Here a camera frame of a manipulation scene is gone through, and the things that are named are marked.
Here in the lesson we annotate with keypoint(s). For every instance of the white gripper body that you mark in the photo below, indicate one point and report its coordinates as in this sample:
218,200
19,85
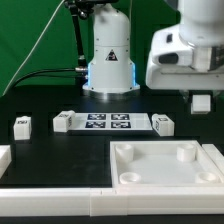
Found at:
175,64

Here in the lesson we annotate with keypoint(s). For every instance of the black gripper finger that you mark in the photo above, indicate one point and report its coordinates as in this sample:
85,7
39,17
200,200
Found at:
186,96

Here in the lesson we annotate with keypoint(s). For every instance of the white square tabletop tray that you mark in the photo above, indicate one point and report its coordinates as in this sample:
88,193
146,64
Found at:
162,163

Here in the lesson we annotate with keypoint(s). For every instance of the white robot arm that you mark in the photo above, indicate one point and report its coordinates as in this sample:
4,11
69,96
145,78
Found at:
111,73

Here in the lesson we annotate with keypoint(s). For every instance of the white plate with fiducial tags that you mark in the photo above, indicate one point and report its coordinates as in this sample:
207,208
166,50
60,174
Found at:
112,121

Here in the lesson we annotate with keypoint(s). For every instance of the white U-shaped fence wall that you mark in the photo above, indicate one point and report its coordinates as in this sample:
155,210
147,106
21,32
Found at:
116,201

